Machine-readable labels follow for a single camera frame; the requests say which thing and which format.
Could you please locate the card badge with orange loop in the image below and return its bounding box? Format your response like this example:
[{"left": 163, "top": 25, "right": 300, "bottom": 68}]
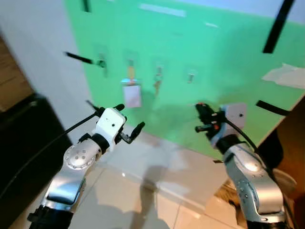
[{"left": 121, "top": 64, "right": 143, "bottom": 109}]

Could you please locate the white paper sheet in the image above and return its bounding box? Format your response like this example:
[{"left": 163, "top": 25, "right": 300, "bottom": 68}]
[{"left": 261, "top": 63, "right": 305, "bottom": 90}]

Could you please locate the white round stool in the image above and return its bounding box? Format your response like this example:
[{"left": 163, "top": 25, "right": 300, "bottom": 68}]
[{"left": 273, "top": 169, "right": 297, "bottom": 197}]

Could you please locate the black cabinet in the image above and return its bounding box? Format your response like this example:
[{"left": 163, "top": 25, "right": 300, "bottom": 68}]
[{"left": 0, "top": 93, "right": 73, "bottom": 203}]

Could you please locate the white tape strip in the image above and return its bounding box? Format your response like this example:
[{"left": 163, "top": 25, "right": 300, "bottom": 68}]
[{"left": 139, "top": 3, "right": 187, "bottom": 18}]

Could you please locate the long black tape strip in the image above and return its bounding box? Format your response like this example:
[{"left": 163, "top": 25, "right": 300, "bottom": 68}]
[{"left": 262, "top": 0, "right": 296, "bottom": 54}]

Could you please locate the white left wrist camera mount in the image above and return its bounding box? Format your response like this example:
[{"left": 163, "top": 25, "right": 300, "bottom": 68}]
[{"left": 93, "top": 107, "right": 127, "bottom": 152}]

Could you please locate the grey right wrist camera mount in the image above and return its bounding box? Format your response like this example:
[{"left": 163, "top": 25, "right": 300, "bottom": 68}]
[{"left": 224, "top": 102, "right": 248, "bottom": 130}]

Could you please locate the clear adhesive wall hook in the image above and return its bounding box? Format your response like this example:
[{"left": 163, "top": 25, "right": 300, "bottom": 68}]
[
  {"left": 95, "top": 47, "right": 108, "bottom": 67},
  {"left": 125, "top": 52, "right": 138, "bottom": 70},
  {"left": 186, "top": 67, "right": 198, "bottom": 84},
  {"left": 153, "top": 60, "right": 165, "bottom": 77}
]

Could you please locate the brass key on ring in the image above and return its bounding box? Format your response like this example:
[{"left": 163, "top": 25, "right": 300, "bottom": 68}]
[{"left": 152, "top": 71, "right": 163, "bottom": 94}]

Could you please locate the green wall board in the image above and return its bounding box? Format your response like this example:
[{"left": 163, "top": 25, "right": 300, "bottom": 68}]
[{"left": 63, "top": 0, "right": 305, "bottom": 160}]

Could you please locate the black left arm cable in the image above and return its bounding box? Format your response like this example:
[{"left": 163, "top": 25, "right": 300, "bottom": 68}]
[{"left": 0, "top": 109, "right": 103, "bottom": 201}]

